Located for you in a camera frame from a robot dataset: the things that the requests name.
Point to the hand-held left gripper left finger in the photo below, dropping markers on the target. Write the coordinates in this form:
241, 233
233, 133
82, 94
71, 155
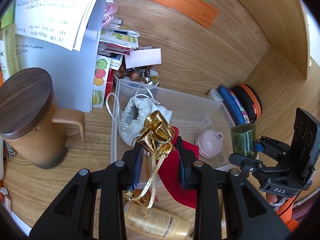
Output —
136, 165

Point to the brown ceramic mug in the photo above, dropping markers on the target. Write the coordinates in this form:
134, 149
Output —
42, 145

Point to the white file holder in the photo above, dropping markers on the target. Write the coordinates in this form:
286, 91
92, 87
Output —
67, 75

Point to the small green translucent bottle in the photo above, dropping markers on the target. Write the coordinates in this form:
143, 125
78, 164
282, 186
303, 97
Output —
243, 140

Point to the gold lotion bottle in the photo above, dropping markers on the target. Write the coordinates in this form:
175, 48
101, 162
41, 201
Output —
155, 221

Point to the white round container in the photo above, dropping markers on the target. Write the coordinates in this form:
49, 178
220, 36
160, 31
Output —
215, 95

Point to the person's right hand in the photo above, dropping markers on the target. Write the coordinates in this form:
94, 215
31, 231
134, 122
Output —
271, 199

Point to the wooden desktop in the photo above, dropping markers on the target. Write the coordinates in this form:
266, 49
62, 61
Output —
195, 57

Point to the black case with orange zip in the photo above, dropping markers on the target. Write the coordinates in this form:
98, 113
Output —
251, 100

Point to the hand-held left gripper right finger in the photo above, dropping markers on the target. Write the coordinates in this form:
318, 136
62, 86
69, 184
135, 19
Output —
183, 165

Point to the cartoon fruit sticker sheet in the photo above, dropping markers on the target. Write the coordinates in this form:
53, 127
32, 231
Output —
100, 80

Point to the dark wooden mug lid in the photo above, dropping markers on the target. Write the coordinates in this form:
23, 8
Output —
23, 102

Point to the stack of white printed papers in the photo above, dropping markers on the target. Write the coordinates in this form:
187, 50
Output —
57, 7

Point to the bowl of beads and trinkets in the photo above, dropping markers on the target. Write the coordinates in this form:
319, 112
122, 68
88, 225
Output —
130, 75

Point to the clear plastic storage box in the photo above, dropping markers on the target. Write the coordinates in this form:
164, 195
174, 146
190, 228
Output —
190, 110

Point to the pile of small cards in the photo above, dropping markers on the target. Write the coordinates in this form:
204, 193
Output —
117, 43

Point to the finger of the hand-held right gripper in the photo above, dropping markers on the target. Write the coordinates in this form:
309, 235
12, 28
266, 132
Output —
271, 143
246, 162

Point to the white blank card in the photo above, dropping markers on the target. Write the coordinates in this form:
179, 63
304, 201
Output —
143, 58

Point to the pink round case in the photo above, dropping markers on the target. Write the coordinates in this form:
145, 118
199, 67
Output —
210, 143

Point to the blue pencil case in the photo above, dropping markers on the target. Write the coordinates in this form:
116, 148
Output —
233, 106

